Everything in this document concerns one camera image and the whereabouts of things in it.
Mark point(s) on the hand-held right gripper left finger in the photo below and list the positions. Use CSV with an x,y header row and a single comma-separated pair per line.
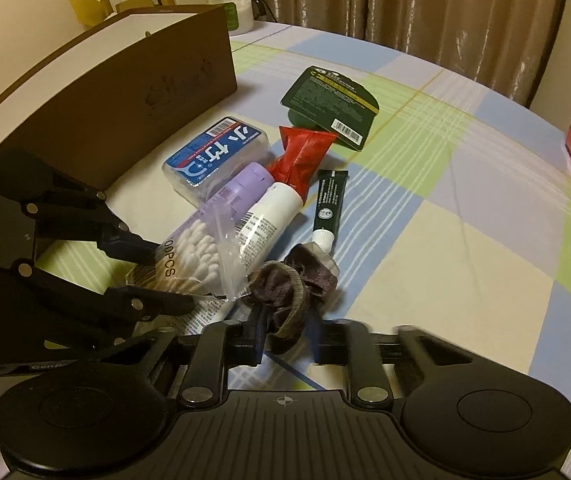
x,y
256,340

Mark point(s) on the brown storage box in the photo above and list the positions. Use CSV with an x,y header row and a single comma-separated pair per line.
x,y
115,110

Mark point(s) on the blue floss pick box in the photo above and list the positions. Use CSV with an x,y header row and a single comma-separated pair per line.
x,y
215,152

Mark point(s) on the purple capped bottle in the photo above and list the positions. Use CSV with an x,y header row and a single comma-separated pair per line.
x,y
248,180

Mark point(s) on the plaid cloth covered desktop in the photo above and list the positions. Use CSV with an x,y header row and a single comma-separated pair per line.
x,y
440,240

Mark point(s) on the brown hair scrunchie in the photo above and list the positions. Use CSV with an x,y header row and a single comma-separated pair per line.
x,y
285,290

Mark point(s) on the small green ointment tube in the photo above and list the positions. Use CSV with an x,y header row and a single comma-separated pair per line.
x,y
328,205

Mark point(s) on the white jar with green label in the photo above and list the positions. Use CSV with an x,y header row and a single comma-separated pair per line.
x,y
233,7

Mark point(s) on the cotton swab bag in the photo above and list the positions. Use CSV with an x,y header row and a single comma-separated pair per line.
x,y
198,255

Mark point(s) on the beige curtain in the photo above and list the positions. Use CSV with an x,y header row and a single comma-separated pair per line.
x,y
415,5

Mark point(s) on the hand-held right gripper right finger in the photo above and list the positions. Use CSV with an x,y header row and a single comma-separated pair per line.
x,y
323,342

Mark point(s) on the red foil packet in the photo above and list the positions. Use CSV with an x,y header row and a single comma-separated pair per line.
x,y
301,152

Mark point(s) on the dark green lip balm card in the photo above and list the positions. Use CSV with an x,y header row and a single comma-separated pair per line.
x,y
330,92

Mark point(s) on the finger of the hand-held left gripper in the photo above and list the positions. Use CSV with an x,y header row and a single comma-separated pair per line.
x,y
133,251
165,304

